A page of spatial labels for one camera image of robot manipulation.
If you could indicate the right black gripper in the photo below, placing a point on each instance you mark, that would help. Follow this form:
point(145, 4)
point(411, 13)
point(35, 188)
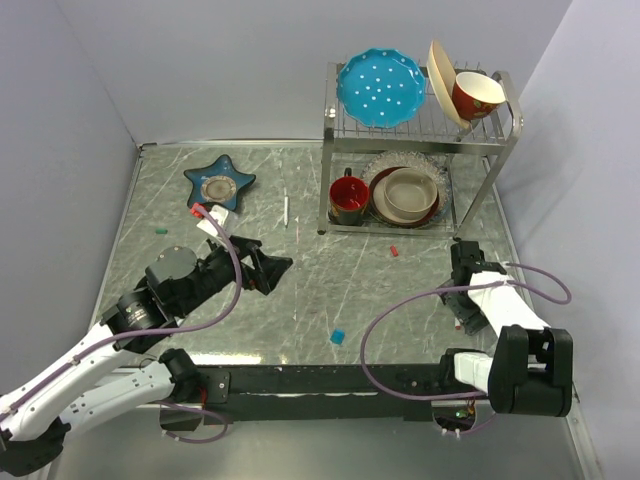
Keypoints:
point(472, 319)

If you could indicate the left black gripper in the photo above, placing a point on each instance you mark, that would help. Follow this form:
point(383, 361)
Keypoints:
point(270, 268)

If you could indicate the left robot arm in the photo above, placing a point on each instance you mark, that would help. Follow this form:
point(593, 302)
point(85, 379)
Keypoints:
point(65, 400)

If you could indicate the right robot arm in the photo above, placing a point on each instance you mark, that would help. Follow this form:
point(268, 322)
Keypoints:
point(531, 369)

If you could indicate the white pen green tip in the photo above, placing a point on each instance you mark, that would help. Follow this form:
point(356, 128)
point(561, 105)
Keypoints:
point(286, 209)

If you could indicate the blue pen cap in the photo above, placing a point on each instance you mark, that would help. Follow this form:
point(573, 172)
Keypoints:
point(337, 337)

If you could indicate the blue star shaped dish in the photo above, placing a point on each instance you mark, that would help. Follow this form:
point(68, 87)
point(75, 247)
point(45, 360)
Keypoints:
point(219, 183)

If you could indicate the red and black mug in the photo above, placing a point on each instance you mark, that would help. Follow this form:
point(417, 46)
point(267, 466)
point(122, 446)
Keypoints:
point(349, 199)

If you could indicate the beige bowl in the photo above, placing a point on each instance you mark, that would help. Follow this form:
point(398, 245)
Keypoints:
point(408, 195)

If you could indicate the red rimmed plate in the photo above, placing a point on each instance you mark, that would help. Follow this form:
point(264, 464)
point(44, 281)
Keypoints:
point(376, 202)

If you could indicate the metal dish rack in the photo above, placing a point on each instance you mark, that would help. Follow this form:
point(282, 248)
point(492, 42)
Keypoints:
point(473, 157)

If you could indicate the black base bar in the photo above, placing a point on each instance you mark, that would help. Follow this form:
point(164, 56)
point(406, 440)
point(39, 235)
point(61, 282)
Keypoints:
point(316, 392)

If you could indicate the blue polka dot plate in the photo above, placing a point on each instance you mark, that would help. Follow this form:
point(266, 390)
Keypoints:
point(381, 88)

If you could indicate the red bowl white inside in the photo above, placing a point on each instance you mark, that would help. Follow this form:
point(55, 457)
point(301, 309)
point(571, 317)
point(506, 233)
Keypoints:
point(475, 95)

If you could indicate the cream plate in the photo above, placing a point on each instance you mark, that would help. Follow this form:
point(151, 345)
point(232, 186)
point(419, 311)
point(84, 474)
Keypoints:
point(442, 76)

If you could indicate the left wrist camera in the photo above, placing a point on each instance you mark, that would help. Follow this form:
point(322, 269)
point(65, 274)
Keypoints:
point(226, 219)

